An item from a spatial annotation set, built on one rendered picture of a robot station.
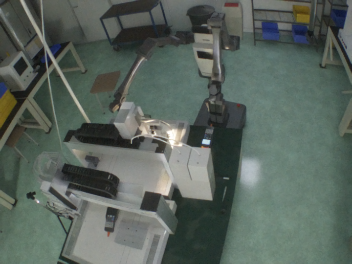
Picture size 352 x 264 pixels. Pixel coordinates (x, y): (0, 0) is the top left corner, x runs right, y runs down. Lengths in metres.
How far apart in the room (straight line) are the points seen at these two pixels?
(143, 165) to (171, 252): 0.69
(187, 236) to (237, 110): 1.65
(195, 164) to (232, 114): 1.54
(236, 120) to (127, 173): 1.39
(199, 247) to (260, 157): 1.47
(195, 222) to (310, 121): 2.11
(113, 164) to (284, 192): 1.71
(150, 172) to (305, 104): 2.33
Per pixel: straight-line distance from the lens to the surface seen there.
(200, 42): 2.16
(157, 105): 3.49
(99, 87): 3.43
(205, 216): 1.76
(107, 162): 2.05
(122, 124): 1.44
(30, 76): 4.17
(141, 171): 1.89
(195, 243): 1.71
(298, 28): 4.77
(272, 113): 3.25
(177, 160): 1.43
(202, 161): 1.40
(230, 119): 2.81
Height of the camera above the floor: 2.41
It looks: 51 degrees down
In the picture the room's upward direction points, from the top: 20 degrees counter-clockwise
